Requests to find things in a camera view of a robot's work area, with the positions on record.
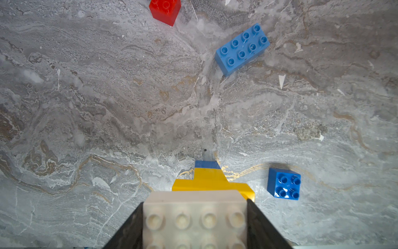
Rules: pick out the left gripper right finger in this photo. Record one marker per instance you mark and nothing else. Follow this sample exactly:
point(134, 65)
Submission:
point(261, 234)

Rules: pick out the yellow long lego brick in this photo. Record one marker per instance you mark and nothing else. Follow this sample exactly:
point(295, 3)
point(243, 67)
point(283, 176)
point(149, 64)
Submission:
point(202, 185)

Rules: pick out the dark blue square lego brick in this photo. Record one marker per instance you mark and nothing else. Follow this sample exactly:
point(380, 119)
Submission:
point(284, 184)

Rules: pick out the yellow square lego brick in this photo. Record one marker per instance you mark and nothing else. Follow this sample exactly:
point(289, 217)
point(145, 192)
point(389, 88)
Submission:
point(207, 174)

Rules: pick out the white long lego brick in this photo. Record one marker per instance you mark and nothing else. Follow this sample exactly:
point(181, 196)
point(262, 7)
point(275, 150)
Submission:
point(214, 219)

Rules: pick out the light blue long lego brick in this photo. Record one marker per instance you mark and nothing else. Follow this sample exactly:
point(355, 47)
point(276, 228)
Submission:
point(242, 49)

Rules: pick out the red square lego brick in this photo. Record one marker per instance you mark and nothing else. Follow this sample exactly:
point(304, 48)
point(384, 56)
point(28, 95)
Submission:
point(165, 11)

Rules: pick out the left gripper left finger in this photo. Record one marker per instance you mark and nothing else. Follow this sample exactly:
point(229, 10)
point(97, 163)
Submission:
point(130, 234)

